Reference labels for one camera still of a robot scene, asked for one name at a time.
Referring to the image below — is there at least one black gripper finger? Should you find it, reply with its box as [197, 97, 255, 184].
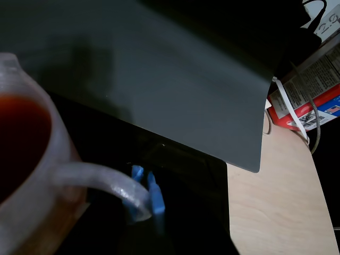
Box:
[122, 165, 146, 225]
[147, 171, 166, 235]

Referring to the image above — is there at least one translucent pink gooseneck kettle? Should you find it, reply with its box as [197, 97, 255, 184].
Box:
[0, 52, 154, 255]

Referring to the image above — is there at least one black rubber work mat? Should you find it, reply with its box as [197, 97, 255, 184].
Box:
[45, 90, 240, 255]

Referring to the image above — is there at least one grey flexible sheet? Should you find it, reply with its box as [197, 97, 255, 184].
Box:
[0, 0, 274, 173]

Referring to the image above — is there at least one red white cardboard box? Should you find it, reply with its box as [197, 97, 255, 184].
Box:
[267, 39, 340, 132]

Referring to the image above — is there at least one white handwritten label box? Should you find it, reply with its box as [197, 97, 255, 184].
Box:
[313, 4, 340, 43]

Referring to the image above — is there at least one white flat cable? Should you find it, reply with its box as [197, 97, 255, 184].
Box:
[273, 76, 310, 144]

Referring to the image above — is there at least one light braided cable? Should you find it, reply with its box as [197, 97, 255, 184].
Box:
[291, 62, 324, 155]

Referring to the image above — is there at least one black plug cable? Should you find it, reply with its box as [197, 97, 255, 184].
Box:
[301, 0, 328, 34]

